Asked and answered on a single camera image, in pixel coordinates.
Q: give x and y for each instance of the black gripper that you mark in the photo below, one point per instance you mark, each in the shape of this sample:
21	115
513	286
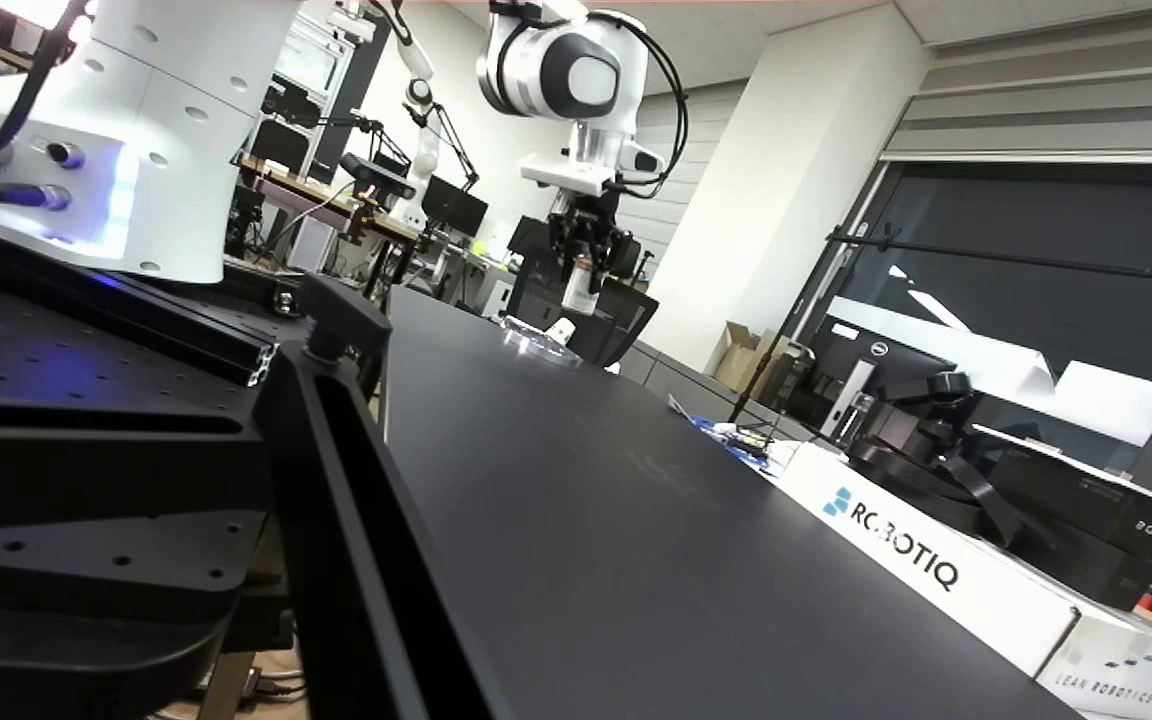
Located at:
595	232

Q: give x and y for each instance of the small white pill bottle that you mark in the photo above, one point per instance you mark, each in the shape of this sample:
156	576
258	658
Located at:
580	289

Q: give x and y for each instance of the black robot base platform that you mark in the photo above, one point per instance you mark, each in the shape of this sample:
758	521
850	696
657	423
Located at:
139	481

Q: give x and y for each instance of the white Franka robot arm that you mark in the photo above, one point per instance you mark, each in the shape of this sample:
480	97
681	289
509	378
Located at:
151	132

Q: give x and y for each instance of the brown cardboard box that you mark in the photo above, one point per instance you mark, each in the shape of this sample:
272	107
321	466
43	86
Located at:
736	359

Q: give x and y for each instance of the white Robotiq cardboard box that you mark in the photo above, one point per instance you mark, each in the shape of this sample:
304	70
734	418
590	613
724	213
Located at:
928	562

